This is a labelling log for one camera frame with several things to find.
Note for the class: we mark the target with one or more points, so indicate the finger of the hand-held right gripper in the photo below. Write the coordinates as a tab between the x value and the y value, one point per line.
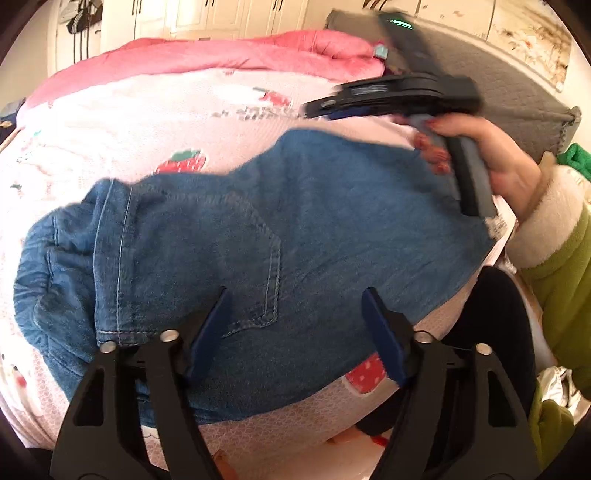
337	106

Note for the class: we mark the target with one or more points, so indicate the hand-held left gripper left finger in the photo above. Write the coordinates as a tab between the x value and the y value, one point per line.
210	332

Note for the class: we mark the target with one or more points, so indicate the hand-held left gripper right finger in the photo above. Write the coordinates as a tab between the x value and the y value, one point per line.
383	332

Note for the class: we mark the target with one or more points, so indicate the blue denim pants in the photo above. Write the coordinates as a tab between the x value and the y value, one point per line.
277	207

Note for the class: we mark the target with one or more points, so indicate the person's right hand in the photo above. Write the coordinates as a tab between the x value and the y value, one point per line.
498	152

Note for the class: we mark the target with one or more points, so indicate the teal patterned cloth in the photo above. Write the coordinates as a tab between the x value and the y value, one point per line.
381	51

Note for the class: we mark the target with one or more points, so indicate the grey padded headboard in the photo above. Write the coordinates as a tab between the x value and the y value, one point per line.
512	78

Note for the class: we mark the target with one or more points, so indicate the pink quilt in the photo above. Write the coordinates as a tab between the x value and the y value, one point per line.
207	55

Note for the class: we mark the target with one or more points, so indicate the cream wardrobe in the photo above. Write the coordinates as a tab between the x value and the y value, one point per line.
221	16

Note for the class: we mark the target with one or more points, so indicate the green cloth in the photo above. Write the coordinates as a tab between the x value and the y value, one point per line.
577	159

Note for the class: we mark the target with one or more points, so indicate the person's green jacket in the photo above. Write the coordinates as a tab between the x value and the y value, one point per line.
549	429

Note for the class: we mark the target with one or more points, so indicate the pink strawberry print bed sheet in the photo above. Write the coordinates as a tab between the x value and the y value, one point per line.
138	120

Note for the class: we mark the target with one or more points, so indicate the hanging dark clothes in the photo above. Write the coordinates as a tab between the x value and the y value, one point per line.
81	23

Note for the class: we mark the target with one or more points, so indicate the tree wall painting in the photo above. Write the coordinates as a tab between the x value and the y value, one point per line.
531	37

